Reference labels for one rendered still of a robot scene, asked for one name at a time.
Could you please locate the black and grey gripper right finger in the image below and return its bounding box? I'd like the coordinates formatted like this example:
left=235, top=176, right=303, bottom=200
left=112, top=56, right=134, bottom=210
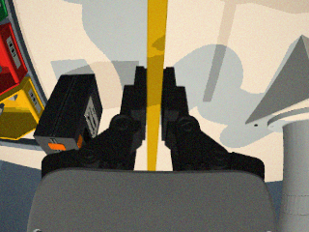
left=161, top=67, right=265, bottom=180

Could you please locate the yellow vertical bar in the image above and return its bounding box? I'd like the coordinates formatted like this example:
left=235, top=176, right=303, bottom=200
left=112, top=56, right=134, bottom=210
left=147, top=0, right=168, bottom=170

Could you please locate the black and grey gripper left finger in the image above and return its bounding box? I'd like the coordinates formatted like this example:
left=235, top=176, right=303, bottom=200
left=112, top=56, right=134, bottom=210
left=42, top=66, right=147, bottom=177

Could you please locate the dark grey metal shelf rack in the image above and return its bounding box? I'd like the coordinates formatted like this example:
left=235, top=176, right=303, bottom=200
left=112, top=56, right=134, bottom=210
left=0, top=0, right=47, bottom=152

